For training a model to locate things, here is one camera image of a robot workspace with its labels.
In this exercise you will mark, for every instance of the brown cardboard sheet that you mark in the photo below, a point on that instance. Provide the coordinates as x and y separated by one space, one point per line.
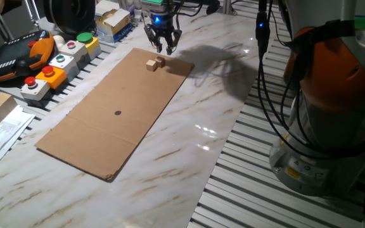
112 133

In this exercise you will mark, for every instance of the small wooden cube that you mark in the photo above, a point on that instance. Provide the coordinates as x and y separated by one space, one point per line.
161 61
151 65

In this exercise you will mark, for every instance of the small tan cardboard box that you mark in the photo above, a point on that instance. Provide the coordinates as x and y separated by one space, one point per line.
112 20

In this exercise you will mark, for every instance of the orange box red button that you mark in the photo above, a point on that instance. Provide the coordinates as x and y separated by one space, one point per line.
53 79

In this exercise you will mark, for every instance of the silver upright pole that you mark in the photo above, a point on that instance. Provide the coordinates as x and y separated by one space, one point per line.
227 6

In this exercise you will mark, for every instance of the white box green button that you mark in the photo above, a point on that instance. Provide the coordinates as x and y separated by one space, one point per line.
65 65

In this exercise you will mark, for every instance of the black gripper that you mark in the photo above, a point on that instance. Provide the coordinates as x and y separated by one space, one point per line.
162 25

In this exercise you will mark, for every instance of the black orange teach pendant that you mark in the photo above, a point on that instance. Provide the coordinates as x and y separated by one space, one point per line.
14 60

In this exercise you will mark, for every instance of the white marble pattern mat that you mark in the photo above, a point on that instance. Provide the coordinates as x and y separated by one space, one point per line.
176 142

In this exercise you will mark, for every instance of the black round spool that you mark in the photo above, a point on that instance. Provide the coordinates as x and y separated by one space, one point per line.
71 14

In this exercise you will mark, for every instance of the small white bottle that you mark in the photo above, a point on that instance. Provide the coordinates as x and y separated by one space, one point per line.
137 12

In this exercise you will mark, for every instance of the white carton box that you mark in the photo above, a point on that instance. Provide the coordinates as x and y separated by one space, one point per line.
106 6

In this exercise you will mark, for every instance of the yellow box green mushroom button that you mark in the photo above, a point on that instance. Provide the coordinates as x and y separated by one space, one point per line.
92 46

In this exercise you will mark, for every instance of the blue flat box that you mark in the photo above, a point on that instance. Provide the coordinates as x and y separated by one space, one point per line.
119 35

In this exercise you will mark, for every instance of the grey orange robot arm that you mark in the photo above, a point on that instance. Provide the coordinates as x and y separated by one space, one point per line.
334 79

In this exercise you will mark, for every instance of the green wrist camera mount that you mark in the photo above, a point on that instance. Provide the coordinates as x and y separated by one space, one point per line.
152 1

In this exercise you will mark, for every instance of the white box red emergency button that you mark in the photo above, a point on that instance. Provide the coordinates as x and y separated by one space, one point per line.
35 90

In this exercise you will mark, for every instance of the white box small red button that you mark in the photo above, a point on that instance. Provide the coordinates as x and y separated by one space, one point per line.
74 50

